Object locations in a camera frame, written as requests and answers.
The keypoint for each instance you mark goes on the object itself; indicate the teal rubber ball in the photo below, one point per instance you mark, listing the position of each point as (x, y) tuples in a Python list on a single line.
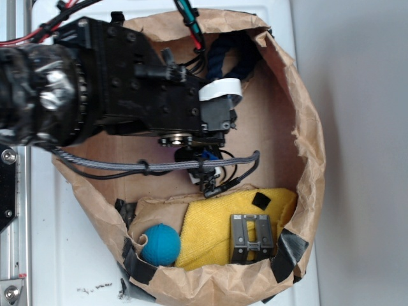
[(163, 245)]

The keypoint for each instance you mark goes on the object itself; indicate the white tape strip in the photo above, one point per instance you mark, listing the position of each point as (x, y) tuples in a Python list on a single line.
[(230, 87)]

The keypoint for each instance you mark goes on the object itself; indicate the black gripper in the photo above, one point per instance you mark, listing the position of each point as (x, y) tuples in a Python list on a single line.
[(126, 88)]

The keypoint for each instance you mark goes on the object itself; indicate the black mounting plate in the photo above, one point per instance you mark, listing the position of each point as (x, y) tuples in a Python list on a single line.
[(8, 186)]

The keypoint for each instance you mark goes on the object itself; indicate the yellow microfiber cloth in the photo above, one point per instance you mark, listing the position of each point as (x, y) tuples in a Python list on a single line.
[(205, 235)]

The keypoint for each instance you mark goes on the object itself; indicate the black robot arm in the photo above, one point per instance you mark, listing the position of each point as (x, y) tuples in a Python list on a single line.
[(40, 96)]

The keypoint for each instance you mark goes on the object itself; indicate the brown paper bag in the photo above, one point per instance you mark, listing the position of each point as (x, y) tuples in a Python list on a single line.
[(277, 118)]

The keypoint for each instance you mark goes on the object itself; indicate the aluminium frame rail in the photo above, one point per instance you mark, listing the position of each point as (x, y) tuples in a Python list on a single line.
[(16, 278)]

